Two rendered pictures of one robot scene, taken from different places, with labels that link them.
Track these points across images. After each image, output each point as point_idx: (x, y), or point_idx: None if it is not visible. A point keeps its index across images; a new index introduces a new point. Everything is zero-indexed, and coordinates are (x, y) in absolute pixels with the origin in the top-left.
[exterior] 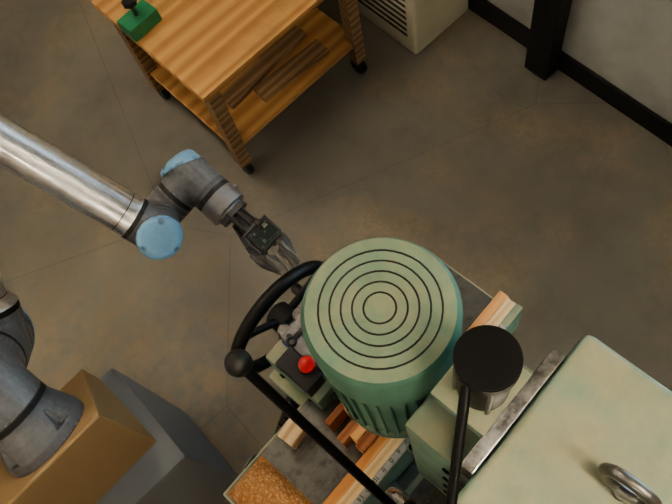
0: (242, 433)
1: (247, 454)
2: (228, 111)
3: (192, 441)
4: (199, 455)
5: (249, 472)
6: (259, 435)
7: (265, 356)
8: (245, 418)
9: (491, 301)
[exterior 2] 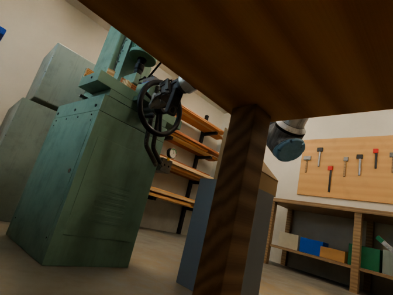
0: (176, 290)
1: (173, 285)
2: (216, 187)
3: (203, 226)
4: (197, 211)
5: (175, 115)
6: (165, 287)
7: (168, 130)
8: (175, 292)
9: (92, 71)
